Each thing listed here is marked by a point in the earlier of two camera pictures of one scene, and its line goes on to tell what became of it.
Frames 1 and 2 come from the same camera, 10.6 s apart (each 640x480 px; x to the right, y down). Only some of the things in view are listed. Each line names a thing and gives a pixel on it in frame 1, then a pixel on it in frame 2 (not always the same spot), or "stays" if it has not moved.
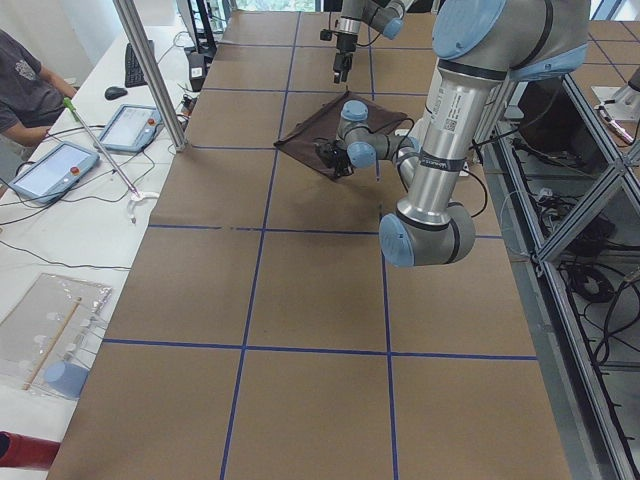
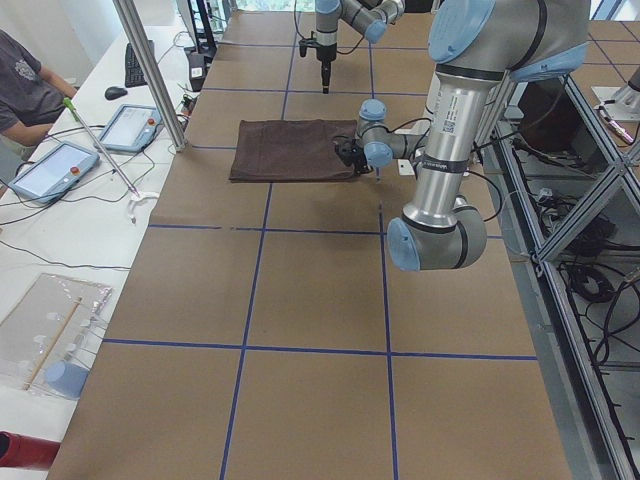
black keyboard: (134, 75) stays
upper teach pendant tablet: (132, 128) stays
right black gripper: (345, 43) → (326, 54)
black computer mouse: (114, 92) stays
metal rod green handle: (76, 116) stays
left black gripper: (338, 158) → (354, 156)
